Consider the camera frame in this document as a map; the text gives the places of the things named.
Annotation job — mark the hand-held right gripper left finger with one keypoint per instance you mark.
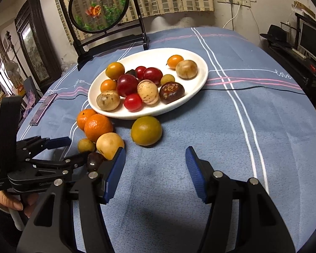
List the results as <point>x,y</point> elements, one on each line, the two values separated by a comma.
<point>115,174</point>

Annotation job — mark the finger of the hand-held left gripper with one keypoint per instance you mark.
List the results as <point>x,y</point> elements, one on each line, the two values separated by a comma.
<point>56,142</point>
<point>68,162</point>

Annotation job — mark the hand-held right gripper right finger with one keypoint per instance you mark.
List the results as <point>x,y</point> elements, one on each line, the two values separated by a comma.
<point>196,174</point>

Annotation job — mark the small dark purple fruit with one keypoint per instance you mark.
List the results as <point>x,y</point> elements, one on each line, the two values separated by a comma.
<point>94,161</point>
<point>131,72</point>

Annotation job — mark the dark patterned passion fruit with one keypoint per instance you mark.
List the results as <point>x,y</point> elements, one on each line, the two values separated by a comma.
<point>171,92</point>

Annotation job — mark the red cherry tomato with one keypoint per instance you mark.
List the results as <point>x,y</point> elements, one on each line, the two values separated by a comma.
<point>140,71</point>
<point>133,102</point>
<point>152,75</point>

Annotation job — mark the white oval plate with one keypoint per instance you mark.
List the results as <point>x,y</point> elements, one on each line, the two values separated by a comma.
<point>147,57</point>

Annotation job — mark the person's left forearm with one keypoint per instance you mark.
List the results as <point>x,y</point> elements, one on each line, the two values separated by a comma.
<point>0,229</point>

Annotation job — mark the person's left hand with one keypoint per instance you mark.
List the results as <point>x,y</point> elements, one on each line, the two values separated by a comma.
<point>8,203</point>

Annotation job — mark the small yellow-green fruit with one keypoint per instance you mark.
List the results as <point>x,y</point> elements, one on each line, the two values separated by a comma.
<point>83,145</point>
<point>167,79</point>

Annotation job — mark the pale yellow round fruit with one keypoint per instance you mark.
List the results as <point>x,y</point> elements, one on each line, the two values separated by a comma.
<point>109,145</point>

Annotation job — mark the orange mandarin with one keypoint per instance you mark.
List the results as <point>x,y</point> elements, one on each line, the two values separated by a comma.
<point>82,118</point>
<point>98,127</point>

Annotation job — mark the smartphone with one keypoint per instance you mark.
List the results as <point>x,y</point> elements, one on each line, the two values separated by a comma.
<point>43,108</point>

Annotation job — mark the blue striped tablecloth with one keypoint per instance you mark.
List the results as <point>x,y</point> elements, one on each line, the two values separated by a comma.
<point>226,137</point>

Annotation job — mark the green-orange large citrus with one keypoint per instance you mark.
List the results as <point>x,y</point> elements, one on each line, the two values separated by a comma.
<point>146,130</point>

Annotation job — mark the white standing fan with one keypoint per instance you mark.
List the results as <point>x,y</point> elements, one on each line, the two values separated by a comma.
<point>12,68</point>

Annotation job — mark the tan fruit with dark spot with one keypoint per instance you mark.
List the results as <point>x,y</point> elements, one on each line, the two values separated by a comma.
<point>108,100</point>

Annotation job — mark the small orange kumquat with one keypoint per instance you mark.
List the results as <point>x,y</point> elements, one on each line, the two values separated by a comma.
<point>175,61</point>
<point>108,85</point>

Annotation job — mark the clear plastic bags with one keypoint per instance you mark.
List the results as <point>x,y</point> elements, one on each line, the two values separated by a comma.
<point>67,64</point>

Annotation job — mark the dark wooden framed cabinet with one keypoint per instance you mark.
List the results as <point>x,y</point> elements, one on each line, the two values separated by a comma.
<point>31,47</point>

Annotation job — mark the pale speckled oval fruit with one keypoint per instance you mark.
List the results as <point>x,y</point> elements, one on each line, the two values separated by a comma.
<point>147,92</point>

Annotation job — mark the dark red plum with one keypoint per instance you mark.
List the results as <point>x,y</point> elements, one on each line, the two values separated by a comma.
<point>127,84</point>

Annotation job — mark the yellow-orange small citrus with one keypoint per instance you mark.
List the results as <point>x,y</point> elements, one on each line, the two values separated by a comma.
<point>115,70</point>

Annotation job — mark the tan round fruit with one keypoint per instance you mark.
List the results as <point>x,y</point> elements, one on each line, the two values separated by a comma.
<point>186,69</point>

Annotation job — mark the round goldfish screen black stand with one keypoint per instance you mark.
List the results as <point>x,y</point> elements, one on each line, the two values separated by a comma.
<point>100,5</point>

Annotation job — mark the black desk rack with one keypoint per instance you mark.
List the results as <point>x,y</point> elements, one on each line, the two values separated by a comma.
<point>292,60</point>

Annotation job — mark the black hat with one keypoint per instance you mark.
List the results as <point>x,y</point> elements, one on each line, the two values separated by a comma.
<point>276,35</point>

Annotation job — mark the black computer monitor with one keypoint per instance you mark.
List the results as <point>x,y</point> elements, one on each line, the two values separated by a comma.
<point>313,42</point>

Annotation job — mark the small cardboard piece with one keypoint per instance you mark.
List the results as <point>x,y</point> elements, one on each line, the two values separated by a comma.
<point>305,8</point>

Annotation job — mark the white wall outlet row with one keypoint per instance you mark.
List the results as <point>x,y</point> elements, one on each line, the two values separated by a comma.
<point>238,1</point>

